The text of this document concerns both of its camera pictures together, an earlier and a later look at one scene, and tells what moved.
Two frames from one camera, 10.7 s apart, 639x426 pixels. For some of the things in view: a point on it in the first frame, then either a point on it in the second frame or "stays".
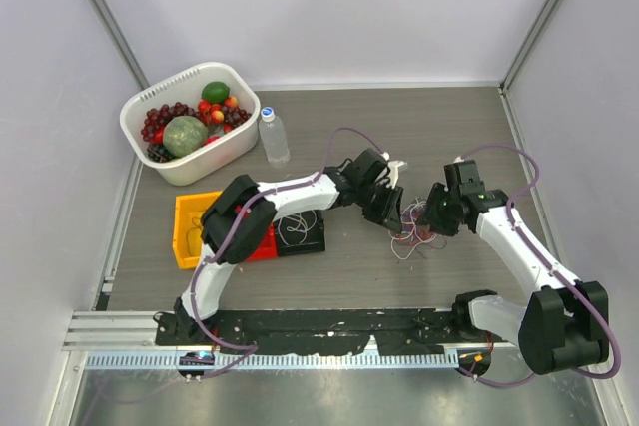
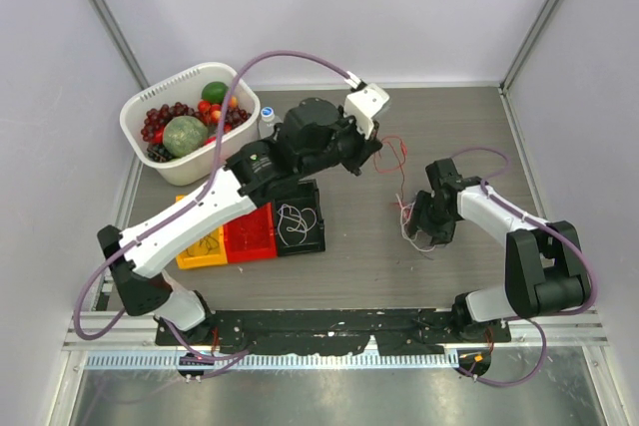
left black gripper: (389, 213) → (365, 148)
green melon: (184, 135) stays
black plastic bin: (301, 232) stays
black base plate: (431, 333) stays
